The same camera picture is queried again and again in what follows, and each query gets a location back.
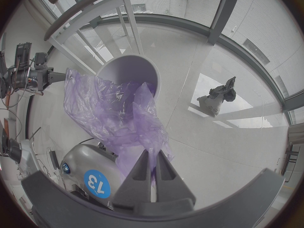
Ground dark padded white chair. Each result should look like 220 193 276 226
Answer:
45 0 144 66

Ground clear printed wrapper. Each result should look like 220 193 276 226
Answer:
196 95 224 118

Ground white trash bin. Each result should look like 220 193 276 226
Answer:
95 54 162 104

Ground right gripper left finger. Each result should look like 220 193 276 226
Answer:
112 149 152 210

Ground purple plastic bag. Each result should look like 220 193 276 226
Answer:
63 67 175 192

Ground dark small table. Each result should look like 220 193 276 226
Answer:
283 144 300 182

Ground black plastic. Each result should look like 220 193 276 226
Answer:
208 76 237 102

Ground white curtain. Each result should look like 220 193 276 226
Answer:
287 124 304 149

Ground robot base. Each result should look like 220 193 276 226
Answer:
59 143 119 209

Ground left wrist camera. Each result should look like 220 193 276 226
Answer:
34 52 49 69

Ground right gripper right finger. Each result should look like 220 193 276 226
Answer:
155 151 196 205

